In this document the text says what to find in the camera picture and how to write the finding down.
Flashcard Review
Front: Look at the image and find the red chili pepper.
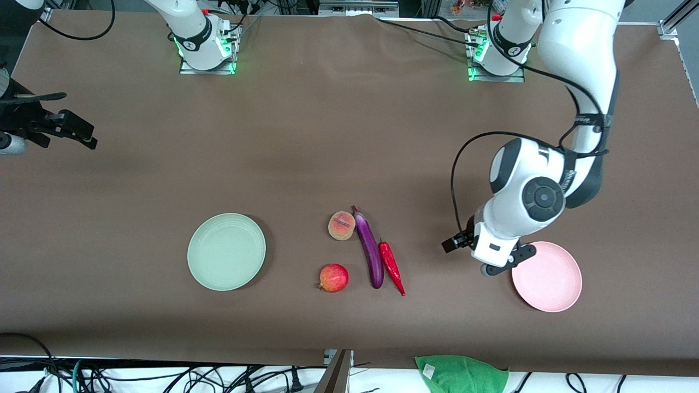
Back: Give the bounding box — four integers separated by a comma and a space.
378, 237, 406, 297

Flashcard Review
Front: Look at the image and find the purple eggplant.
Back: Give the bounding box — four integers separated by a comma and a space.
351, 205, 384, 289

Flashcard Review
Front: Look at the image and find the peach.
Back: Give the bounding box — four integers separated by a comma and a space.
328, 211, 357, 241

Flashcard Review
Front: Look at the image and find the red pomegranate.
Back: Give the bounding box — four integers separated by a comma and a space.
317, 264, 350, 293

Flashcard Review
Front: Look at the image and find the pink round plate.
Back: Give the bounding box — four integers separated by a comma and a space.
511, 241, 583, 313

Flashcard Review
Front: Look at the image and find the green cloth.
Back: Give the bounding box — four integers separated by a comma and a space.
415, 355, 510, 393

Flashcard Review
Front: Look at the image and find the pale green round plate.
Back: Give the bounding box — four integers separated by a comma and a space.
187, 213, 267, 291

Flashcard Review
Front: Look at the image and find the grey equipment box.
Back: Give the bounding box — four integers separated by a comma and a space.
318, 0, 400, 17

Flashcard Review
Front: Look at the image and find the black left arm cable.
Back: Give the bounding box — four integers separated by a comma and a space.
449, 11, 612, 236

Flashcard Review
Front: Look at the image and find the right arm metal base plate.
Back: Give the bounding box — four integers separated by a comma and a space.
179, 33, 239, 75

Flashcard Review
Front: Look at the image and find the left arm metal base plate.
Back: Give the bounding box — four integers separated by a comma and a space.
467, 30, 526, 84

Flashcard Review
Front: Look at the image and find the dark table support post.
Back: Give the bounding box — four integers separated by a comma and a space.
314, 349, 353, 393

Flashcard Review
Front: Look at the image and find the black cable across table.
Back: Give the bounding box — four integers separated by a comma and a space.
376, 15, 471, 45

